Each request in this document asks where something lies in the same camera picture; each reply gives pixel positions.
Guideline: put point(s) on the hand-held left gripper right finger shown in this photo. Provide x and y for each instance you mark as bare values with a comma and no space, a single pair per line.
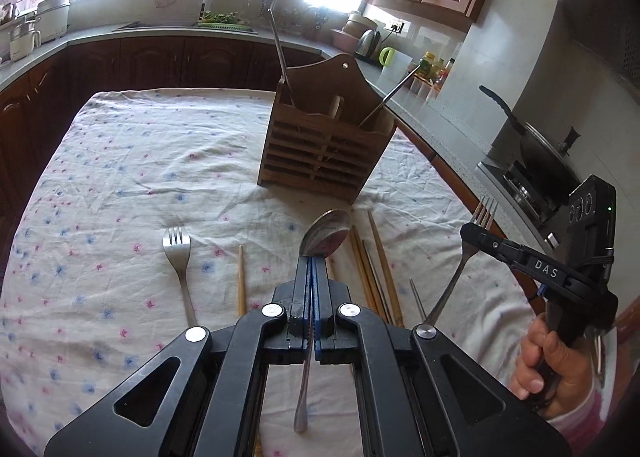
319,287

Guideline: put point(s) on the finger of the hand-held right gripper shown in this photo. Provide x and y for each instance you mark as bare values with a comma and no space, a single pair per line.
487,243

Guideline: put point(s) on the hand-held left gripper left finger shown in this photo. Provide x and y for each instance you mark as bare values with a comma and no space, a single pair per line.
306,287

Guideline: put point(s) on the metal fork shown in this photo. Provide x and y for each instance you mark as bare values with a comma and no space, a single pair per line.
177,249
457,272

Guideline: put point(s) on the wooden chopstick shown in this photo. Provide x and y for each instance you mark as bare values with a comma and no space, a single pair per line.
382,262
241,282
374,284
361,262

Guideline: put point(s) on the metal spoon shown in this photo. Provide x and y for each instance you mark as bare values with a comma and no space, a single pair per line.
325,234

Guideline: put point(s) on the metal chopstick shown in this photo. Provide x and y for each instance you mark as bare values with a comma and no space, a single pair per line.
392,92
279,54
417,298

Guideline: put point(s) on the wooden utensil holder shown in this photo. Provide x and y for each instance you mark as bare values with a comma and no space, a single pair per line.
320,157

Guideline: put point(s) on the person's right hand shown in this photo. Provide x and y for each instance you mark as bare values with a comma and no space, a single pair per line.
575,372

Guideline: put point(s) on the gas stove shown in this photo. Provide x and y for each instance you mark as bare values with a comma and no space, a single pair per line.
525,197

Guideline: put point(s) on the black wok with lid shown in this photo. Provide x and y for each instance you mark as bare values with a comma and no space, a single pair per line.
542,152

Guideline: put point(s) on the grey kitchen countertop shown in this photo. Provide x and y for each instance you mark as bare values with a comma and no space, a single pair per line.
440,132

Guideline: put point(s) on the floral white tablecloth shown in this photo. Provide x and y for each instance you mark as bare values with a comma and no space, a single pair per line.
125,162

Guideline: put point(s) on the steel electric kettle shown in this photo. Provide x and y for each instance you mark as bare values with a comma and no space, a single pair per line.
368,44

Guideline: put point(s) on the beige lidded pot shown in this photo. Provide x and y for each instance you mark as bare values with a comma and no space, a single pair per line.
357,24

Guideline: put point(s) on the green vegetable basket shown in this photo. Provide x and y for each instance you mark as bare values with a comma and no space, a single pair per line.
222,19

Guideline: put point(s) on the dish rack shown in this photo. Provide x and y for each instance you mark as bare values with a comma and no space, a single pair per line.
290,7

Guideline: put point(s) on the kitchen sink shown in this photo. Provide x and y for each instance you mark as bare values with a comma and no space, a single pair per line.
150,27

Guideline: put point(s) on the large white electric pot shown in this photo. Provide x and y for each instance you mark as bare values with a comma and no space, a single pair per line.
52,19

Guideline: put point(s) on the small white steamer pot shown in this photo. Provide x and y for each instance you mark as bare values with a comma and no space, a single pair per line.
22,44

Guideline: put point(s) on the wall power outlet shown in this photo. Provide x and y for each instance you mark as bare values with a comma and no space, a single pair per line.
396,27

